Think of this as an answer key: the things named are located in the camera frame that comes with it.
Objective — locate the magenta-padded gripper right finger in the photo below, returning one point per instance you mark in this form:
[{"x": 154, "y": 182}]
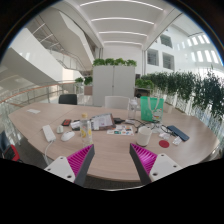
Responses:
[{"x": 160, "y": 166}]

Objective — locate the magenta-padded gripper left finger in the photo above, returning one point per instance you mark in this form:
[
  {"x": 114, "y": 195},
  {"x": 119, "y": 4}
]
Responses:
[{"x": 63, "y": 166}]

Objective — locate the clear white-lidded water bottle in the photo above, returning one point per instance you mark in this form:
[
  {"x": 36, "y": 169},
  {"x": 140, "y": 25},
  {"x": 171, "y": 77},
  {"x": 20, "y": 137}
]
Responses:
[{"x": 132, "y": 108}]

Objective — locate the flat round red coaster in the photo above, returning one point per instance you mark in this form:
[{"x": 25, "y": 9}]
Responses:
[{"x": 163, "y": 144}]

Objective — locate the white tissue packet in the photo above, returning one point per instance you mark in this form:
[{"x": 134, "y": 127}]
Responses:
[{"x": 176, "y": 140}]

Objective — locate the white computer mouse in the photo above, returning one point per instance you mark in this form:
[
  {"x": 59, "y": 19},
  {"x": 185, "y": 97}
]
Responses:
[{"x": 67, "y": 135}]

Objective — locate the white mug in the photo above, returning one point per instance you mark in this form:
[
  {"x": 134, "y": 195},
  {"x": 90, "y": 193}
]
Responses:
[{"x": 144, "y": 136}]

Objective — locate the white power strip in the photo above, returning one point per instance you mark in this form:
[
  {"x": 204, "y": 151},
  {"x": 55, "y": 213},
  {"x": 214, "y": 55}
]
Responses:
[{"x": 48, "y": 132}]

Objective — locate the small grey white mouse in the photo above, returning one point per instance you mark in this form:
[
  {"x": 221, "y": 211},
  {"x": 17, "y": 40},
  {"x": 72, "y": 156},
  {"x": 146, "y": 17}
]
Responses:
[{"x": 60, "y": 129}]

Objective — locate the dark blue keyboard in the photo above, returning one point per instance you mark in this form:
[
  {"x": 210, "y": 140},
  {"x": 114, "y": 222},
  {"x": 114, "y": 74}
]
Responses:
[{"x": 177, "y": 132}]

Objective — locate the black white small box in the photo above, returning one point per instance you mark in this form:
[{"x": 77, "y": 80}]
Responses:
[{"x": 75, "y": 124}]

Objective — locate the red black card case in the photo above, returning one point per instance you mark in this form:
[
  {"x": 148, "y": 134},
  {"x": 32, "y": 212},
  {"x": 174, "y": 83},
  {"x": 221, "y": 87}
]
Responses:
[{"x": 66, "y": 122}]

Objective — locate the red black chair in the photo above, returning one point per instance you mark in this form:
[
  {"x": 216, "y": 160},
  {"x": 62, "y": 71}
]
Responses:
[{"x": 8, "y": 150}]

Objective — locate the green tote bag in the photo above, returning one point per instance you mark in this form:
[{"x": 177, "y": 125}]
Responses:
[{"x": 151, "y": 109}]

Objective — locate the open notebook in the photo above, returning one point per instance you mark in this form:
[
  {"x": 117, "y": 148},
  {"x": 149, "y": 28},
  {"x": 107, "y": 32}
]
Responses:
[{"x": 102, "y": 121}]

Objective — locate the black power adapter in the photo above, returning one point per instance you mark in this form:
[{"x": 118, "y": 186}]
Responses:
[{"x": 118, "y": 120}]

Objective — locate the white paper sheet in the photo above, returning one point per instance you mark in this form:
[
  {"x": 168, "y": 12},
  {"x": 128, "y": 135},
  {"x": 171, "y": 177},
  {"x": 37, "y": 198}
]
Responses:
[{"x": 33, "y": 111}]

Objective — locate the white chair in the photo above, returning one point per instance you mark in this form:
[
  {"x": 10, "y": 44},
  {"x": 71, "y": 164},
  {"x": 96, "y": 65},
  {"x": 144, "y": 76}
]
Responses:
[{"x": 116, "y": 102}]

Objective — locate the glass railing wooden handrail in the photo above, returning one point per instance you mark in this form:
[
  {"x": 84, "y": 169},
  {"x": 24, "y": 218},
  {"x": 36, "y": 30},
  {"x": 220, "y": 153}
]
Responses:
[{"x": 33, "y": 93}]

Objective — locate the row of green hedge plants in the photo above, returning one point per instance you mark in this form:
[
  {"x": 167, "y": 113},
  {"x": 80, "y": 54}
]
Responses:
[{"x": 186, "y": 86}]

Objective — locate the small green potted plant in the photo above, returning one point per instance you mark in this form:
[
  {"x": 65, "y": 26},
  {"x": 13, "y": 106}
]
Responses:
[{"x": 79, "y": 80}]

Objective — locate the white cabinet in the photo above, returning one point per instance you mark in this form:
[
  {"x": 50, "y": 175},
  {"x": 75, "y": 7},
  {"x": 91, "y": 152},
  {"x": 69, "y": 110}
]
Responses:
[{"x": 113, "y": 85}]

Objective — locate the green plants on cabinet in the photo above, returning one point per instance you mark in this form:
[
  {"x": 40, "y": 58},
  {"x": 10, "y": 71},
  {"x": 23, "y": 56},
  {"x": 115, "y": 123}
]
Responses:
[{"x": 113, "y": 62}]

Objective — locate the ceiling light strips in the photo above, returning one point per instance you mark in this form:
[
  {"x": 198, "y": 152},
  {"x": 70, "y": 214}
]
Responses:
[{"x": 116, "y": 20}]

